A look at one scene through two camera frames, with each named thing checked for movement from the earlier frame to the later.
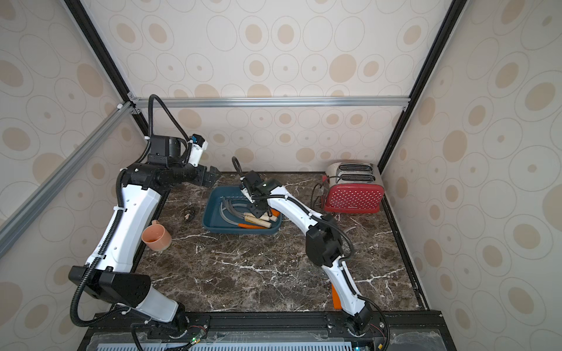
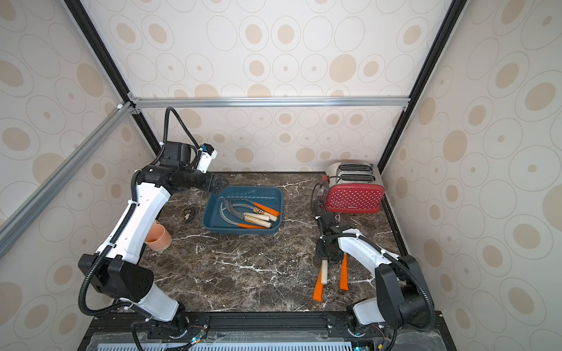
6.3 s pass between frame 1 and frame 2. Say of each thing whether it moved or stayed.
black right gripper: moved
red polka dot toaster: stayed
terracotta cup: stayed
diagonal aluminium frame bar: stayed
